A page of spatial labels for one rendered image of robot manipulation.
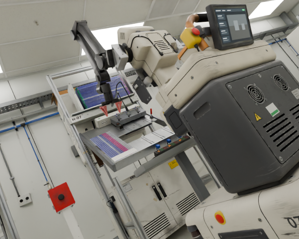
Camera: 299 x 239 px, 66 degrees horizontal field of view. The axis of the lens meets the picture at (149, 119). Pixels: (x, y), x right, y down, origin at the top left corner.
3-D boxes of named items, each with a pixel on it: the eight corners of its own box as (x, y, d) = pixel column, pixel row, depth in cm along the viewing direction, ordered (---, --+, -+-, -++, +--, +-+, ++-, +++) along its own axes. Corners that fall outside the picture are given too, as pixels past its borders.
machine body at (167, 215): (212, 212, 205) (176, 151, 219) (148, 262, 171) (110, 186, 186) (180, 216, 260) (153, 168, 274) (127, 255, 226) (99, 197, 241)
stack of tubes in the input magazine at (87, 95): (131, 94, 247) (119, 74, 254) (86, 108, 223) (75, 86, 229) (128, 99, 258) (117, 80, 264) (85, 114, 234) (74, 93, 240)
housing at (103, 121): (142, 117, 249) (140, 105, 243) (100, 133, 226) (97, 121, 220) (138, 115, 255) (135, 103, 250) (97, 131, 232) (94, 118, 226)
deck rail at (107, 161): (116, 171, 165) (115, 164, 162) (114, 172, 164) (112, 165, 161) (82, 138, 220) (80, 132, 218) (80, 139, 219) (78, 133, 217)
